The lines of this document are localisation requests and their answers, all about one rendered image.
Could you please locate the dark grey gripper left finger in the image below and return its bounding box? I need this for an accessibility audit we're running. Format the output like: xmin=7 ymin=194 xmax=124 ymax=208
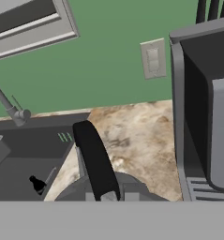
xmin=53 ymin=174 xmax=97 ymax=202

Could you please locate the beige wall outlet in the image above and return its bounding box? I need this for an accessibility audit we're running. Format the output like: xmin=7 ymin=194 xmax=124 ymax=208
xmin=139 ymin=37 xmax=168 ymax=81

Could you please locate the dark grey sink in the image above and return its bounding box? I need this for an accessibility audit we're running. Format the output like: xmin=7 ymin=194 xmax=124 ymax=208
xmin=0 ymin=112 xmax=93 ymax=202

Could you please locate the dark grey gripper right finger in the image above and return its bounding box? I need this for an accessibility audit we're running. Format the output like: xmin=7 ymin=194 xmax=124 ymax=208
xmin=115 ymin=171 xmax=172 ymax=202

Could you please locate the grey coffee machine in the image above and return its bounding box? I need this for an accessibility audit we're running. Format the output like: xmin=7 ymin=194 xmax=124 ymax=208
xmin=169 ymin=17 xmax=224 ymax=202

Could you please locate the grey tap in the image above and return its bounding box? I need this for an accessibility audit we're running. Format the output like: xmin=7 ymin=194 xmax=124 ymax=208
xmin=0 ymin=78 xmax=33 ymax=128

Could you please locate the small black object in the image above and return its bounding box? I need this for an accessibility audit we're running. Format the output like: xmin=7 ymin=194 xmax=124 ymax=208
xmin=28 ymin=174 xmax=48 ymax=197

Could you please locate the black curved object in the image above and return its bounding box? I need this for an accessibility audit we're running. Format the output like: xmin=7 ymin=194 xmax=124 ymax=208
xmin=71 ymin=120 xmax=121 ymax=202

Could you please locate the grey wall cabinet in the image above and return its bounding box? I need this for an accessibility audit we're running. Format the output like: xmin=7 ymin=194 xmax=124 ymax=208
xmin=0 ymin=0 xmax=81 ymax=62

